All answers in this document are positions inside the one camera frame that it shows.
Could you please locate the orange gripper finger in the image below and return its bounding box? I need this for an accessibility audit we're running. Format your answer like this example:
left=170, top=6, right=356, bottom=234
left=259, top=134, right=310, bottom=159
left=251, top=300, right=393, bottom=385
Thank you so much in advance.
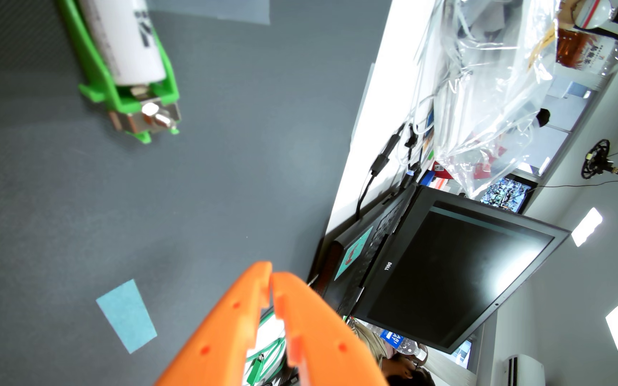
left=273, top=271, right=388, bottom=386
left=153, top=262, right=274, bottom=386

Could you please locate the white cylindrical battery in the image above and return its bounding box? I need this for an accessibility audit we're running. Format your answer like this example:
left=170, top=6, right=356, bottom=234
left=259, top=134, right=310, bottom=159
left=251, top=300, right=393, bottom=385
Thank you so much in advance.
left=78, top=0, right=167, bottom=86

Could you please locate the green battery holder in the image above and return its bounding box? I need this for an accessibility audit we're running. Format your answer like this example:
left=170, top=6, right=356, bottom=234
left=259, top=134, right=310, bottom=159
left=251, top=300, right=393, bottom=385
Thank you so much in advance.
left=57, top=0, right=182, bottom=144

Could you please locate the person in khaki shirt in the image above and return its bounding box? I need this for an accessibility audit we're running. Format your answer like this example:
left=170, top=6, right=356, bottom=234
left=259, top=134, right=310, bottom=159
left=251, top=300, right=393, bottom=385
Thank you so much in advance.
left=349, top=319, right=436, bottom=386

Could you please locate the water bottle blue label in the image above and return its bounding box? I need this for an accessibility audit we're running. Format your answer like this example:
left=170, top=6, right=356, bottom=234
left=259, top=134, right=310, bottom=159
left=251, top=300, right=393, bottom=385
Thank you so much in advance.
left=379, top=330, right=428, bottom=361

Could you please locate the light blue paper patch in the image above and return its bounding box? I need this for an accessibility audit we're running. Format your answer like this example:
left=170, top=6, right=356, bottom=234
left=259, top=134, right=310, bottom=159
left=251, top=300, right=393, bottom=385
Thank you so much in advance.
left=96, top=279, right=158, bottom=355

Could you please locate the dark grey table mat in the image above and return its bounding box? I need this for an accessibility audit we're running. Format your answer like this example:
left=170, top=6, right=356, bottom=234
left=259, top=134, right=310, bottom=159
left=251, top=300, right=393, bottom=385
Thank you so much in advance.
left=0, top=0, right=393, bottom=386

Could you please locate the black Dell laptop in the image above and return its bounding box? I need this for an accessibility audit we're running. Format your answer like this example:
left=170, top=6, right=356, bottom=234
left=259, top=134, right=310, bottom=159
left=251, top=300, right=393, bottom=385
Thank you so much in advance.
left=309, top=185, right=573, bottom=355

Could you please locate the white air conditioner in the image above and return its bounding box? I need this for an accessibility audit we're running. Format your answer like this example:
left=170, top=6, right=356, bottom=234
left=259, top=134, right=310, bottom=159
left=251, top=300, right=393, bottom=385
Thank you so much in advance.
left=505, top=354, right=546, bottom=386

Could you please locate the small monitor with picture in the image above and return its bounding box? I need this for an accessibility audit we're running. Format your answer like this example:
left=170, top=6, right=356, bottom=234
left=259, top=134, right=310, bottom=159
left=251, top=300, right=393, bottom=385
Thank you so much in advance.
left=480, top=174, right=538, bottom=215

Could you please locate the small ceiling light panel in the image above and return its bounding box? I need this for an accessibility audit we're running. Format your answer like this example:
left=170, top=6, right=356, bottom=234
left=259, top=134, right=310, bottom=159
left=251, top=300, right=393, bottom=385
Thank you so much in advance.
left=571, top=207, right=604, bottom=247

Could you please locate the clear plastic bag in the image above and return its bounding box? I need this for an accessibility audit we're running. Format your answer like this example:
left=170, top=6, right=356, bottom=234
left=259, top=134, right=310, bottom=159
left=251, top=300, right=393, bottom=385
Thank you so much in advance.
left=432, top=0, right=562, bottom=199

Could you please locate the grey tape strip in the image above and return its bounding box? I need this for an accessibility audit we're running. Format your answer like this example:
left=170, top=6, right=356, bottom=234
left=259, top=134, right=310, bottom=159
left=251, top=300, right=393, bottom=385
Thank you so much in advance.
left=145, top=0, right=271, bottom=26

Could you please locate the black round device on stand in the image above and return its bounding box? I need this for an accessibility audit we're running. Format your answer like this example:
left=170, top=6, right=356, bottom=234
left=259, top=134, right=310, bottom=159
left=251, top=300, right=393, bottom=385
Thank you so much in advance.
left=581, top=131, right=618, bottom=182

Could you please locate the brown tea bottle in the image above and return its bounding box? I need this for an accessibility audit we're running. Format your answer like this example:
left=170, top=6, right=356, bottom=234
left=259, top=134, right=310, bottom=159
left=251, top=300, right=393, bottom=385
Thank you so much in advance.
left=556, top=27, right=618, bottom=76

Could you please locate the green cable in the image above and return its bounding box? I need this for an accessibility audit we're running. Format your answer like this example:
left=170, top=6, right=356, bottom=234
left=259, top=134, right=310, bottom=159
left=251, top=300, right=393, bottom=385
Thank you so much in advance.
left=245, top=311, right=288, bottom=386

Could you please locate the black cable with adapter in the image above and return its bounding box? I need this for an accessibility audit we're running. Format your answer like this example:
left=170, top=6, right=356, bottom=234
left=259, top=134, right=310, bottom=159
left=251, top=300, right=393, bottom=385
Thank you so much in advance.
left=355, top=122, right=412, bottom=215

